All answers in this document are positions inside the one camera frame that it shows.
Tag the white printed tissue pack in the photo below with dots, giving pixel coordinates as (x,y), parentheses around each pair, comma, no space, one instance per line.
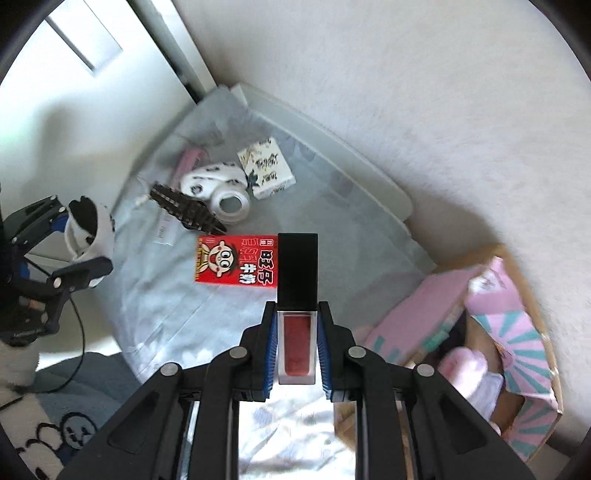
(268,166)

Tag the pale floral blanket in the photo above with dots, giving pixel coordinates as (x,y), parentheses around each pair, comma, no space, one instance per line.
(161,300)

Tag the white printed sock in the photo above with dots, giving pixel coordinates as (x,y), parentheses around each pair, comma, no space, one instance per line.
(99,240)
(203,177)

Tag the red milk carton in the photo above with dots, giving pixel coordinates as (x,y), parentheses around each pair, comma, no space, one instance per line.
(231,263)

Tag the black hair claw clip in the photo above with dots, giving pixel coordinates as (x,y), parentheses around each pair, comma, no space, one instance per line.
(184,207)

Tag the cardboard box with pink lining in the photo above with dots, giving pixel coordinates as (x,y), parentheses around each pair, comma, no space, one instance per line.
(521,332)

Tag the cartoon print rug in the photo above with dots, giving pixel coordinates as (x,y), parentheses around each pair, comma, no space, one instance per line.
(55,415)

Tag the red lipstick with black cap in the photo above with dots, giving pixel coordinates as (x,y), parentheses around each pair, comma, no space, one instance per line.
(298,337)

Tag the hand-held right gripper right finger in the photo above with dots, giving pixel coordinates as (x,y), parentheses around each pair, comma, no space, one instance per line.
(324,360)

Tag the white paper tag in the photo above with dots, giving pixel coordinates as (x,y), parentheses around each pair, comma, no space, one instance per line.
(164,230)

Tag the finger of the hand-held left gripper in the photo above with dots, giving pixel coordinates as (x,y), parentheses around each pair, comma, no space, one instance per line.
(78,274)
(37,214)

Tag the pink fluffy sock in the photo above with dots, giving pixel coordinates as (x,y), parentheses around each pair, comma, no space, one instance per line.
(461,369)

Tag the white tape roll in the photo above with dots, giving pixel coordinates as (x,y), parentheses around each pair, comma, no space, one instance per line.
(213,207)

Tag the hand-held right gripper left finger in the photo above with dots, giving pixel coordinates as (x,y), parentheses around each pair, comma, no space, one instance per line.
(272,350)

